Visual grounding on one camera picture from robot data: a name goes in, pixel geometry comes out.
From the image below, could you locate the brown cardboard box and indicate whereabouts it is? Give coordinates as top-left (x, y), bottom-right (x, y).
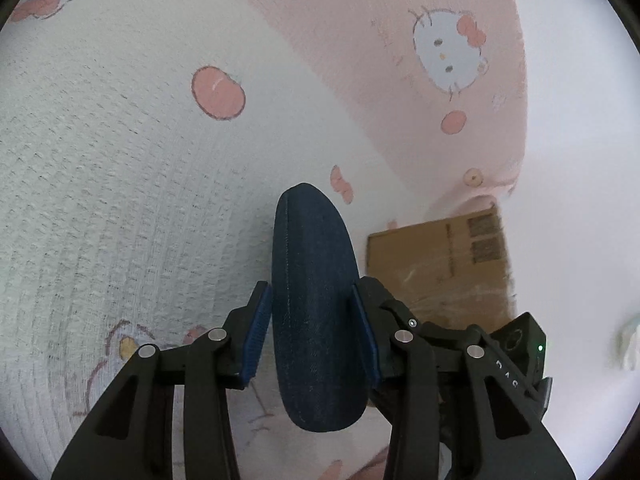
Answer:
top-left (367, 205), bottom-right (516, 333)

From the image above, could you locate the pink Hello Kitty bedsheet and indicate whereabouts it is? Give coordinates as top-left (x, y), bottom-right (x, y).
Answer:
top-left (1, 0), bottom-right (526, 479)

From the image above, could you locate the dark blue denim glasses case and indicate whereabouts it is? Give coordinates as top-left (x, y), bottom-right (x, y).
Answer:
top-left (271, 183), bottom-right (367, 432)

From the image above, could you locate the white crumpled object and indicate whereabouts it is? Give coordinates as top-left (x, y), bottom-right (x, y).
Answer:
top-left (618, 315), bottom-right (640, 372)

